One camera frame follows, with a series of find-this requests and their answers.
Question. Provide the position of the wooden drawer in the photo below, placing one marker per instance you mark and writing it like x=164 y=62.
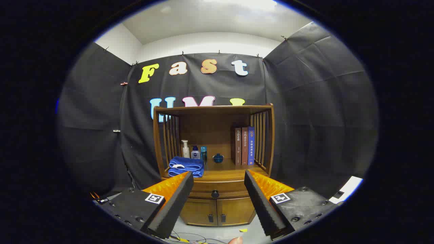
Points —
x=223 y=188

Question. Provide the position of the dark brown book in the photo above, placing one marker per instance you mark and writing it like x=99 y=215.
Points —
x=237 y=149

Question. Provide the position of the wooden cabinet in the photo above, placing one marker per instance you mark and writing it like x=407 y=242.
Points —
x=210 y=128

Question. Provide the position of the reddish brown book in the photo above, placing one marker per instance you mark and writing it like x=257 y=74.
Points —
x=244 y=149

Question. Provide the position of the white pump bottle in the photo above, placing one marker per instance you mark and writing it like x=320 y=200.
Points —
x=185 y=150

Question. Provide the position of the blue book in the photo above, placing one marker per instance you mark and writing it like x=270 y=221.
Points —
x=251 y=145

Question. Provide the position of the white panel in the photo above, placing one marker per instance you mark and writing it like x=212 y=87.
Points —
x=351 y=186

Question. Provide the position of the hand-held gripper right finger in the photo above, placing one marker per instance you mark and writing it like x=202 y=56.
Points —
x=259 y=206

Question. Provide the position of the black electronic box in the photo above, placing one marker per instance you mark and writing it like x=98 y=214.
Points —
x=101 y=200

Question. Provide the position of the blue folded towel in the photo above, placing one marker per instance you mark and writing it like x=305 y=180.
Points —
x=186 y=167

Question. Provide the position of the blue lidded teacup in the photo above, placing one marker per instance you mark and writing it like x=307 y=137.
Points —
x=218 y=158

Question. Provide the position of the wooden cabinet door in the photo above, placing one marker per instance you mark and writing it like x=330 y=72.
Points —
x=200 y=211
x=237 y=210

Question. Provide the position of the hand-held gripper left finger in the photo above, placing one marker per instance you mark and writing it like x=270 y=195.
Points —
x=176 y=203

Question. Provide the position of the white bottle with blue cap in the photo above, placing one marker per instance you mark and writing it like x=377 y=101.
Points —
x=195 y=155

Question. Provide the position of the clear teal bottle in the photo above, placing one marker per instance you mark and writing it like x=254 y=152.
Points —
x=203 y=154

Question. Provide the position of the wooden countertop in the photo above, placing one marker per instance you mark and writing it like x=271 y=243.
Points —
x=223 y=171

